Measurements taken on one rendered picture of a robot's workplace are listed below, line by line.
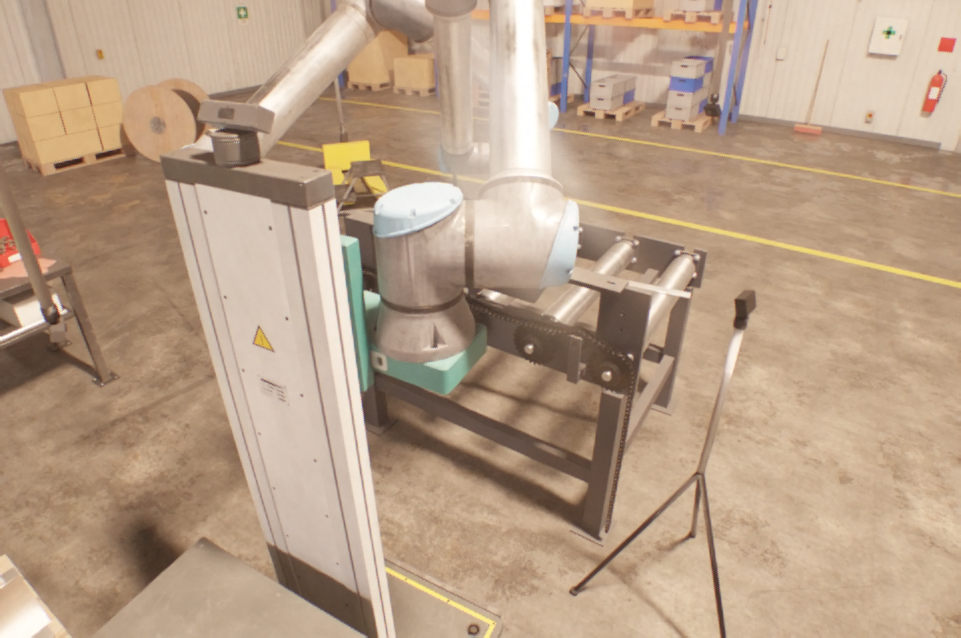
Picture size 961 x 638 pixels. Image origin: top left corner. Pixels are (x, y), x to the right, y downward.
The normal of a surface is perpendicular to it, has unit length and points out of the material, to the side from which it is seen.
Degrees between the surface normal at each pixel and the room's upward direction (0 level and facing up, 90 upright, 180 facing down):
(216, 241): 90
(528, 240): 64
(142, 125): 90
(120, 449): 0
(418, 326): 70
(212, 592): 0
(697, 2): 90
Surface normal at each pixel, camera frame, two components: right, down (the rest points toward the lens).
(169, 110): -0.07, 0.47
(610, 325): -0.54, 0.39
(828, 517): 0.00, -0.88
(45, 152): 0.79, 0.29
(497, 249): 0.00, 0.14
